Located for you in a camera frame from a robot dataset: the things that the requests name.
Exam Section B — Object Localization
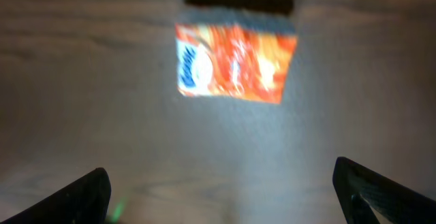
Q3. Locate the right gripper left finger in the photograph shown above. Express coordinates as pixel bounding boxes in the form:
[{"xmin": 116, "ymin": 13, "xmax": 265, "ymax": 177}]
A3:
[{"xmin": 2, "ymin": 167, "xmax": 111, "ymax": 224}]

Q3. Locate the small orange box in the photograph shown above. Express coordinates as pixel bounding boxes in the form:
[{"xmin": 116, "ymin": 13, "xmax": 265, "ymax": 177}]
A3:
[{"xmin": 175, "ymin": 7, "xmax": 298, "ymax": 104}]

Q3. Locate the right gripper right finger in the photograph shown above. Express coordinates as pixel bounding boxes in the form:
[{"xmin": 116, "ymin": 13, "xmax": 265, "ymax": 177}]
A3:
[{"xmin": 332, "ymin": 157, "xmax": 435, "ymax": 224}]

